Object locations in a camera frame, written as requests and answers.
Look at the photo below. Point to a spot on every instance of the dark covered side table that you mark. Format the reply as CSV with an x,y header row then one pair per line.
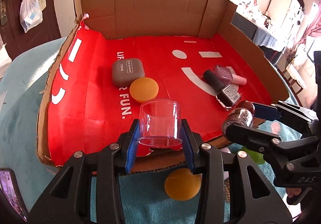
x,y
258,35

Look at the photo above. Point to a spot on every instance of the black nail polish bottle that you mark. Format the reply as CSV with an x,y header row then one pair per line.
x,y
226,95

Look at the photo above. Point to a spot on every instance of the teal fluffy blanket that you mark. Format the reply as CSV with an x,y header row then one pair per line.
x,y
143,195

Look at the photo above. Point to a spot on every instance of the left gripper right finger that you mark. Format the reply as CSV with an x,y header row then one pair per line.
x,y
253,199

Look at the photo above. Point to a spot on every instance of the glitter bottle dark red cap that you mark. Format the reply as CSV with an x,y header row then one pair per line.
x,y
243,114

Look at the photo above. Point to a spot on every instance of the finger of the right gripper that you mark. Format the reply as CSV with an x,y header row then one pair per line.
x,y
271,145
278,111

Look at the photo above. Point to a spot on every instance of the white plastic bag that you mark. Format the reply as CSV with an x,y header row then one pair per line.
x,y
31,14

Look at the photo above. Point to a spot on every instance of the pink nail polish bottle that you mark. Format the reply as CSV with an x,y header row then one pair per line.
x,y
227,77

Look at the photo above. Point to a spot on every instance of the smartphone on table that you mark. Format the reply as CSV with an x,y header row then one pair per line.
x,y
11,191

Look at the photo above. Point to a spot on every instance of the cardboard box red lining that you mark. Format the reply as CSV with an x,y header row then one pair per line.
x,y
176,40

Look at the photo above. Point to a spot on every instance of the clear plastic cup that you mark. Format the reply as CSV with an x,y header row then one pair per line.
x,y
159,124

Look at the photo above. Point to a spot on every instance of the pink My Melody case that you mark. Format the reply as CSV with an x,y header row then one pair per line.
x,y
226,150

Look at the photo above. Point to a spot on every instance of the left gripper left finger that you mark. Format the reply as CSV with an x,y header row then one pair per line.
x,y
67,197

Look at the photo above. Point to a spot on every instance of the dark wooden door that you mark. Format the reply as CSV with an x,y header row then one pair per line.
x,y
15,39

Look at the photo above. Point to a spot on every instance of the green yellow toy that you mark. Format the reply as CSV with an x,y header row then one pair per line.
x,y
257,157

